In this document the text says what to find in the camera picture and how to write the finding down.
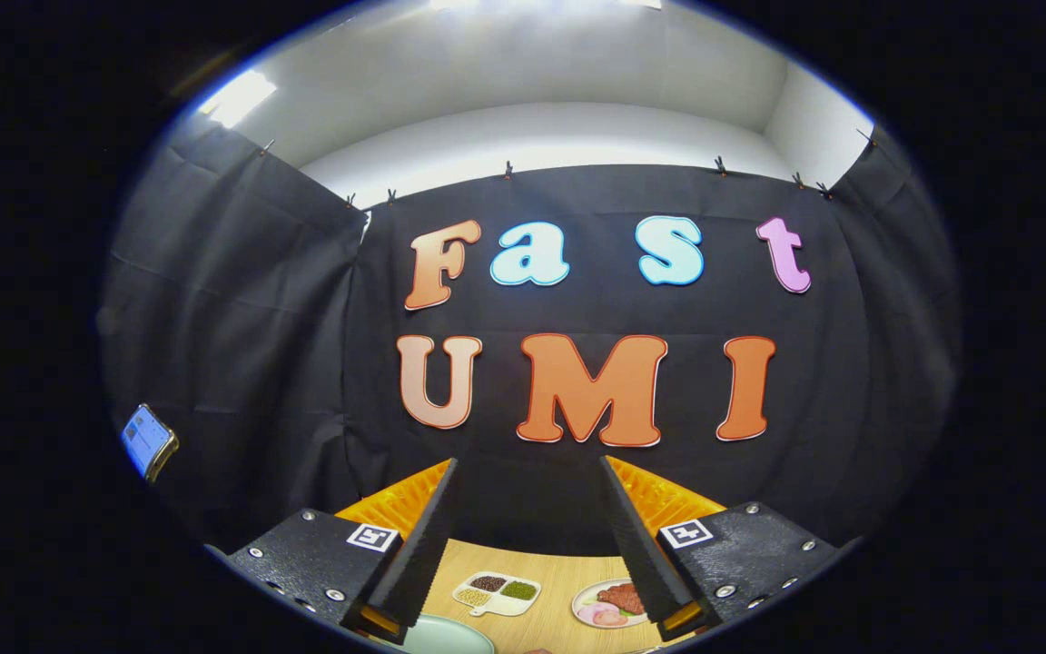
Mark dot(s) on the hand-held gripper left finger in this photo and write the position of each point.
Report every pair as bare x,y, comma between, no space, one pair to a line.
419,545

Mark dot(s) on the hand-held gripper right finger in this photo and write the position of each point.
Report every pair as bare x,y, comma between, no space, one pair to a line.
641,545

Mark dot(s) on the smartphone with clear case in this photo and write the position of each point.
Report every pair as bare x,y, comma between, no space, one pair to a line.
147,440

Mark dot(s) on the brown steak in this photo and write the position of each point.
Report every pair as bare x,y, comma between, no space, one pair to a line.
621,598

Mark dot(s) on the yellow soybeans pile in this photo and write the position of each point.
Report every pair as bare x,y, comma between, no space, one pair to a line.
473,598

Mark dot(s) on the white round plate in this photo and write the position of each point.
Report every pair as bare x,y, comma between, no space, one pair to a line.
582,595

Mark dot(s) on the dark brown beans pile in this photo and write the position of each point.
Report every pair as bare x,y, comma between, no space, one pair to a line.
488,583

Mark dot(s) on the pink ham slice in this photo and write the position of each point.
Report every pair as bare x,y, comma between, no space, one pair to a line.
597,615

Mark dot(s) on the light blue plate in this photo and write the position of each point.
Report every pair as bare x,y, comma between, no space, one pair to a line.
450,636

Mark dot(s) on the green mung beans pile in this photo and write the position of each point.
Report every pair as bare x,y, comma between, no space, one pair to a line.
518,590

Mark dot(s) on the white divided dish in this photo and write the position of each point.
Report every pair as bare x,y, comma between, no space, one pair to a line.
509,607

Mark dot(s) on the ceiling light panel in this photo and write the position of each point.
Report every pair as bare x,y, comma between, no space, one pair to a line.
237,98

